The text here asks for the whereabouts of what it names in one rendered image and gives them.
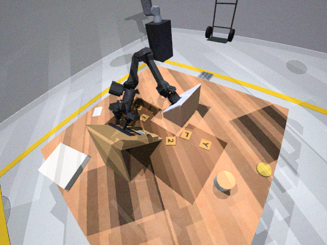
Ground yellow round disc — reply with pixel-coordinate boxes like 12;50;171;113
256;162;272;177

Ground white rectangular card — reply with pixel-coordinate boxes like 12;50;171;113
93;107;102;116

